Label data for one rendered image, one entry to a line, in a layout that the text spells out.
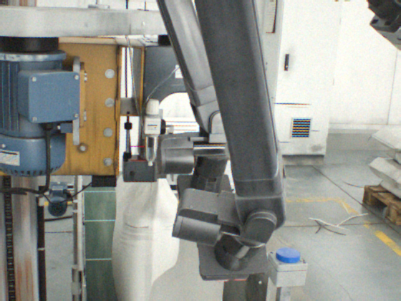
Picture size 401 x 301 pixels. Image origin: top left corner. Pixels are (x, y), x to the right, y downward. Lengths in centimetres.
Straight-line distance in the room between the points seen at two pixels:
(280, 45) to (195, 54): 409
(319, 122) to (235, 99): 472
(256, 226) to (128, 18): 67
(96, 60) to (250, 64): 80
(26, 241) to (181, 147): 64
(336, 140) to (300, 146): 86
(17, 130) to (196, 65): 39
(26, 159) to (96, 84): 28
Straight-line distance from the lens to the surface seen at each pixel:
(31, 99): 106
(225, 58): 56
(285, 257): 142
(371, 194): 445
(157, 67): 133
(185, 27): 96
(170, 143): 99
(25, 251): 152
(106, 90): 133
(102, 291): 219
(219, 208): 73
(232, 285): 205
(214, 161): 100
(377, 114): 625
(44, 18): 110
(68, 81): 108
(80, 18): 115
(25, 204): 147
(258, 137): 62
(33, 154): 116
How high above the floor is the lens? 145
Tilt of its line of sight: 15 degrees down
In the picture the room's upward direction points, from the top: 4 degrees clockwise
